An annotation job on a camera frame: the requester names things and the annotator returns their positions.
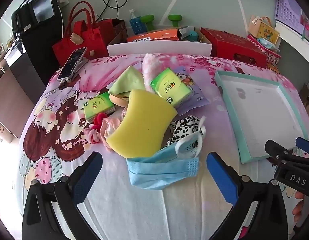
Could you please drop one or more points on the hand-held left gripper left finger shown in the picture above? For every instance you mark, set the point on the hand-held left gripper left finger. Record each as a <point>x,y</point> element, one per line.
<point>87,177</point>

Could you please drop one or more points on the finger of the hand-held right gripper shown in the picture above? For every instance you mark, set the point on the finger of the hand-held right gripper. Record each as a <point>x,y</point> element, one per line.
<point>304,142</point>
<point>277,150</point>

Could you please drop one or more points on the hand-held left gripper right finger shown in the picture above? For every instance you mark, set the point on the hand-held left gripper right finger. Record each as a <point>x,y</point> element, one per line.
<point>222,180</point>

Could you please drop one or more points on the teal white cardboard tray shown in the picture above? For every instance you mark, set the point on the teal white cardboard tray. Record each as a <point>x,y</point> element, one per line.
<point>259,112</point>

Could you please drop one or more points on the pink lace underwear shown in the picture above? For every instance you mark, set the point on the pink lace underwear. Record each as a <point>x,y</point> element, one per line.
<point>109,127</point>

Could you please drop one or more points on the blue face mask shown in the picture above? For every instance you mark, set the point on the blue face mask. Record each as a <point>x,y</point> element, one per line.
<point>157,172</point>

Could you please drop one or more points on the black white cow print cloth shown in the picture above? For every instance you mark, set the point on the black white cow print cloth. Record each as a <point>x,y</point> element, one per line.
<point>182,127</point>

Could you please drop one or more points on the yellow sponge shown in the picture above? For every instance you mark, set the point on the yellow sponge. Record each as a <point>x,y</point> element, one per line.
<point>142,127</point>

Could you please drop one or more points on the purple snack packet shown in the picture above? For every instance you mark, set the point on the purple snack packet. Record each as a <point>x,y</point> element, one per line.
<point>194,97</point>

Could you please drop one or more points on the light green cloth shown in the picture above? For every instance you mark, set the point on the light green cloth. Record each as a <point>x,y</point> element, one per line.
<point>127,80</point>

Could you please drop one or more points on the person's right hand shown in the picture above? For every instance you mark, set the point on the person's right hand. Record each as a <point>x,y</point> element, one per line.
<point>298,207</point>

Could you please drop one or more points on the brown cardboard carton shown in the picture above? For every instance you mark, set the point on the brown cardboard carton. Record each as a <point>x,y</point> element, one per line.
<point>308,100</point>

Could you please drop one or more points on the pink cartoon printed blanket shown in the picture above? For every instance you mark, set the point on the pink cartoon printed blanket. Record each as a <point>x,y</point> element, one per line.
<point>144,205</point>

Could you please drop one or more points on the small green tissue pack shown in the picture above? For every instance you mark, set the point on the small green tissue pack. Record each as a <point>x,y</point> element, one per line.
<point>97,107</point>

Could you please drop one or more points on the red patterned bag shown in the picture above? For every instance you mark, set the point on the red patterned bag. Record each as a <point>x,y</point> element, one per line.
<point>272,55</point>

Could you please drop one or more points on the white table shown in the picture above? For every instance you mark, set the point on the white table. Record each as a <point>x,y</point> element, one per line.
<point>294,40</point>

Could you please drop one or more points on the light blue wipes packet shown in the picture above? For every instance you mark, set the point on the light blue wipes packet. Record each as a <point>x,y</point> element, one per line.
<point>267,43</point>

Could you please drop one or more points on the large green tissue pack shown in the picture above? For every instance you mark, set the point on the large green tissue pack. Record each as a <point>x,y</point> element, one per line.
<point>169,87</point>

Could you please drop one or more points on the brown wooden cabinet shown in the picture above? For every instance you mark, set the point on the brown wooden cabinet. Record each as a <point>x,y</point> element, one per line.
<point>12,97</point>

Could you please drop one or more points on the white phone stand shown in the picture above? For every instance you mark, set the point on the white phone stand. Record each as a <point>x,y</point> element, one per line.
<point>81,65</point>

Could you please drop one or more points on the red cardboard box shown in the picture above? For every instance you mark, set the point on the red cardboard box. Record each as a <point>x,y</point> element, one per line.
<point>232,45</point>

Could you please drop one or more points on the smartphone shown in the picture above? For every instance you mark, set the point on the smartphone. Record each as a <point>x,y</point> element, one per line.
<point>72,62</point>

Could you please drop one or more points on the pink fluffy sock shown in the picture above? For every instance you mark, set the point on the pink fluffy sock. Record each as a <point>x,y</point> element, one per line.
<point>150,67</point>

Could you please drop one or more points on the open brown cardboard box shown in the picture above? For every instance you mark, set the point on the open brown cardboard box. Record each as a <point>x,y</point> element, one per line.
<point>204,38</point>

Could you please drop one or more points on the purple perforated basket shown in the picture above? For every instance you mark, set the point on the purple perforated basket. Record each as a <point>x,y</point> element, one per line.
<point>287,10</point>

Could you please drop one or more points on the black cabinet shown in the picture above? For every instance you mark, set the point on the black cabinet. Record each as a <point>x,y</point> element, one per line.
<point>39,47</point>

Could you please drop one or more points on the red felt handbag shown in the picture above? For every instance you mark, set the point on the red felt handbag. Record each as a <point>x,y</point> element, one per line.
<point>89,37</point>

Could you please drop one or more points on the small teal plastic object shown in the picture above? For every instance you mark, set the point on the small teal plastic object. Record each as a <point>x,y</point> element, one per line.
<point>193,35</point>

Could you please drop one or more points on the white foam board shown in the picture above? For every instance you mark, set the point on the white foam board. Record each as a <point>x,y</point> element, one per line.
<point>157,48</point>

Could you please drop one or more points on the dark red paper bag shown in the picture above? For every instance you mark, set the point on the dark red paper bag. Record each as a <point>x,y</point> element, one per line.
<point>114,30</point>

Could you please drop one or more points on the orange cardboard box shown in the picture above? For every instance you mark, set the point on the orange cardboard box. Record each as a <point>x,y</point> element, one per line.
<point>154,35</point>

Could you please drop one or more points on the blue plastic water bottle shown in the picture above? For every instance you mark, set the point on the blue plastic water bottle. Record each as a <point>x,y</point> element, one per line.
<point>135,25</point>

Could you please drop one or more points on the green dumbbell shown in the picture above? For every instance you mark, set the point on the green dumbbell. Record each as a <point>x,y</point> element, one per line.
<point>147,20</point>

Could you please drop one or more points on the white wall socket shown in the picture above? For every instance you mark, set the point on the white wall socket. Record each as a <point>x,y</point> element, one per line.
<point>63,0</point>

